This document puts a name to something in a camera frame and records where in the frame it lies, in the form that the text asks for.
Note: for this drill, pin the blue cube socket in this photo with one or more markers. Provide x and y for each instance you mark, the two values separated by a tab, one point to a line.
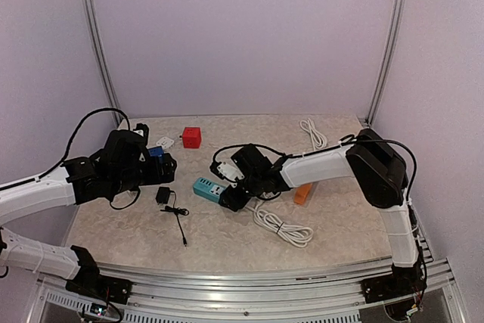
156	151

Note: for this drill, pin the aluminium corner post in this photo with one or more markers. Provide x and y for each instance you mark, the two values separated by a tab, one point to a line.
386	63
99	54

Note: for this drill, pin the red cube socket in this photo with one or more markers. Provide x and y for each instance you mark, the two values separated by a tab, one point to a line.
191	137

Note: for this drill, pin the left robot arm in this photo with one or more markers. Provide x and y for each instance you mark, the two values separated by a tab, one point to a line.
124	163

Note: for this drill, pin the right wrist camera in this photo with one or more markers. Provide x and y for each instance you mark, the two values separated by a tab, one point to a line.
226	172

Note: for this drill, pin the teal power strip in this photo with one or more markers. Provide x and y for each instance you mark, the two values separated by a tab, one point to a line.
208	189

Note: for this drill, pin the white plug adapter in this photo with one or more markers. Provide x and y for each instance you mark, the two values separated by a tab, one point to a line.
165	143

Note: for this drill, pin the aluminium front rail frame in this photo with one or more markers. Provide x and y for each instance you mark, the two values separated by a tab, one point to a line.
301	293

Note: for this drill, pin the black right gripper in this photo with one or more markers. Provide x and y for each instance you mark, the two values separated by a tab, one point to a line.
234	202

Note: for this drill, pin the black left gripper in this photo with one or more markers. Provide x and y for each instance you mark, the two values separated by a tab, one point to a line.
156	177

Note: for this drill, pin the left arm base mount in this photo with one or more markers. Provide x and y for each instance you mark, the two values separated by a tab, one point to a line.
89	282

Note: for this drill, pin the right aluminium corner post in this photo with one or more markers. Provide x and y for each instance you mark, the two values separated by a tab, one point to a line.
386	63

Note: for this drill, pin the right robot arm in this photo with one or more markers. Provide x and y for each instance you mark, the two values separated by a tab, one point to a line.
380	171

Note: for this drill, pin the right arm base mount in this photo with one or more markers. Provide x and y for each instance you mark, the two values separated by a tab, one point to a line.
393	287

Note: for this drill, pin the black charger with thin cable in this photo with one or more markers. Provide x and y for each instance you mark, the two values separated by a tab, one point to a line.
167	198

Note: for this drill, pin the orange USB socket block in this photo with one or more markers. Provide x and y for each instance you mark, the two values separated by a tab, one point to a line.
302	194

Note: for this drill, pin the left aluminium corner post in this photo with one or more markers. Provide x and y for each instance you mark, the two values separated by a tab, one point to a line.
99	54

